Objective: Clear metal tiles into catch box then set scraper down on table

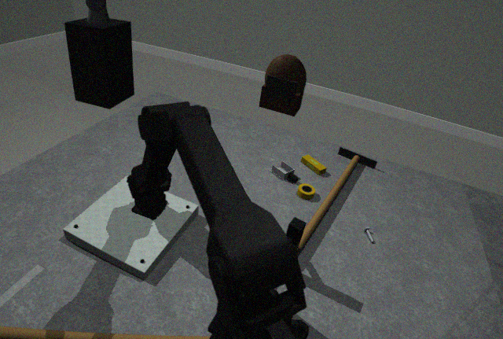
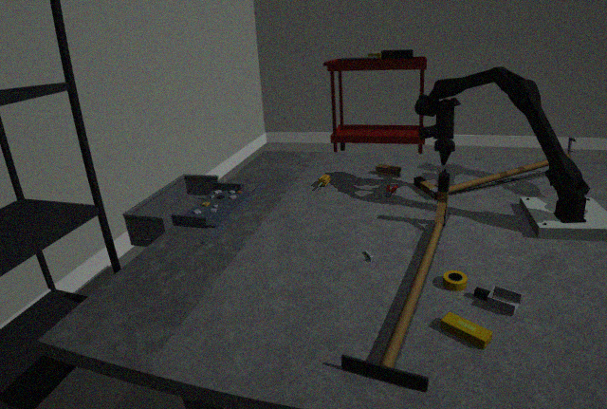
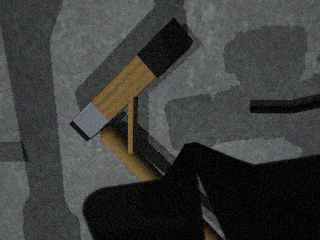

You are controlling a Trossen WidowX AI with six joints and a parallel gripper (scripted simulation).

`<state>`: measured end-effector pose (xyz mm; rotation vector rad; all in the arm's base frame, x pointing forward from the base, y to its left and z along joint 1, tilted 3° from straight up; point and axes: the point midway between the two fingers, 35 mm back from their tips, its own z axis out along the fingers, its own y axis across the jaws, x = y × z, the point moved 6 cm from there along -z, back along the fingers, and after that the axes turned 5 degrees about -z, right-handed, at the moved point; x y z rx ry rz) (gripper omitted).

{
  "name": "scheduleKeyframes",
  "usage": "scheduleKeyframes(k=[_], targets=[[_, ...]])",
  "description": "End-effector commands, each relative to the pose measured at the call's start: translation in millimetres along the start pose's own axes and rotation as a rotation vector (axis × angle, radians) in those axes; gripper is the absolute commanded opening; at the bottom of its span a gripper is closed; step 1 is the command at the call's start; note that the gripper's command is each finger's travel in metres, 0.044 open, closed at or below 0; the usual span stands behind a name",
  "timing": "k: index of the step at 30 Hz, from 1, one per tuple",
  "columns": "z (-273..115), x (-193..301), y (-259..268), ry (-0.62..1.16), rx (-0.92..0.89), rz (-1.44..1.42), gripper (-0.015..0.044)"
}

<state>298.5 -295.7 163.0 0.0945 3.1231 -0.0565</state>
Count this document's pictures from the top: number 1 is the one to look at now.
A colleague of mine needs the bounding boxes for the yellow rectangular block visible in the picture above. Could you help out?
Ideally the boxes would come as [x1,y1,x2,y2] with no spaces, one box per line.
[301,155,326,175]

